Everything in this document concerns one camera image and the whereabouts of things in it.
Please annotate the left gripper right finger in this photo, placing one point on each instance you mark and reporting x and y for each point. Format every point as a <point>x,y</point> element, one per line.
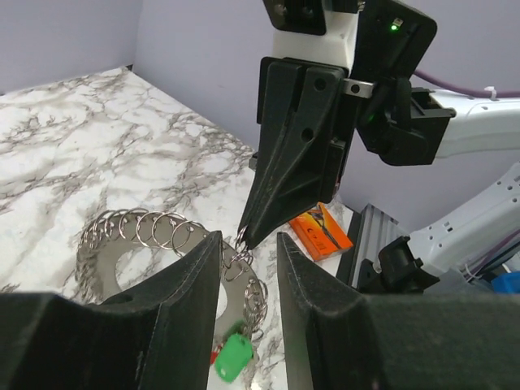
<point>338,338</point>

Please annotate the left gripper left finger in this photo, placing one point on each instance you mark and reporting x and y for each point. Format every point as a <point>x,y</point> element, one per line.
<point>155,335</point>

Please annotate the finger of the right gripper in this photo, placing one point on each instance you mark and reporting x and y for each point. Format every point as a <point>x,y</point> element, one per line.
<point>281,81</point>
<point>309,139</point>

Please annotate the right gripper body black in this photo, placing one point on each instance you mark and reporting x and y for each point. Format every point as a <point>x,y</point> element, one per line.
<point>402,124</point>

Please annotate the red key tag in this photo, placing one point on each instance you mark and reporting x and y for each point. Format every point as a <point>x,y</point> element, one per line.
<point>215,352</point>

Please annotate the green key tag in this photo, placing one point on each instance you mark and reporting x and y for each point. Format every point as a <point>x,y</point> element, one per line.
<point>234,357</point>

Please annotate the metal disc with keyrings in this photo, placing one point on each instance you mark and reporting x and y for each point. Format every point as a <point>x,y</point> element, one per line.
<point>169,236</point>

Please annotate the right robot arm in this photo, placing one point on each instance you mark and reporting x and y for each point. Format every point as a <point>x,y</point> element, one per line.
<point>468,238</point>

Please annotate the orange box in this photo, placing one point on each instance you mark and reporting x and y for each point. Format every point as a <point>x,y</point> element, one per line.
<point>320,234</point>

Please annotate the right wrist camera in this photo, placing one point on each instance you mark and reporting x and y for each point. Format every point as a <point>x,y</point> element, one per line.
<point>317,31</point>

